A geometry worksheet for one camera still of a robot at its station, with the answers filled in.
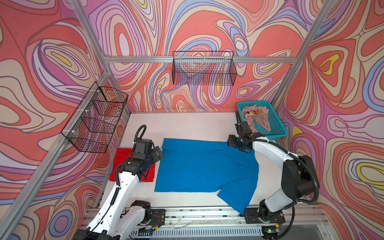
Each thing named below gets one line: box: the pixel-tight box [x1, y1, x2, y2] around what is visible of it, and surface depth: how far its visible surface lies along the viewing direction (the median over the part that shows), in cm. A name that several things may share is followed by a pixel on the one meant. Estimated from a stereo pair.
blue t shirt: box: [154, 138, 259, 215], surface depth 89 cm
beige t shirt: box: [242, 105, 272, 133], surface depth 114 cm
